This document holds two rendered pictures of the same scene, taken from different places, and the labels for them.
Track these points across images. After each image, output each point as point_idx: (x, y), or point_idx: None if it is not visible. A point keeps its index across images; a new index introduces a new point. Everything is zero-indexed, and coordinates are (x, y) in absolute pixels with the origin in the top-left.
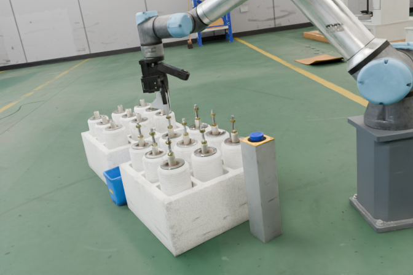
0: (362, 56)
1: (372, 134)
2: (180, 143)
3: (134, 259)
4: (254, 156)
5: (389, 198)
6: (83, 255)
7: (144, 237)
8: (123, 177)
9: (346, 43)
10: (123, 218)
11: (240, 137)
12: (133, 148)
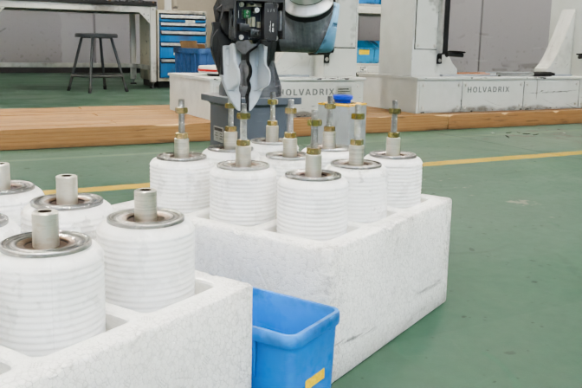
0: None
1: (293, 98)
2: (297, 157)
3: (488, 328)
4: (365, 119)
5: None
6: (542, 384)
7: (424, 335)
8: (344, 276)
9: None
10: (380, 378)
11: (255, 139)
12: (339, 176)
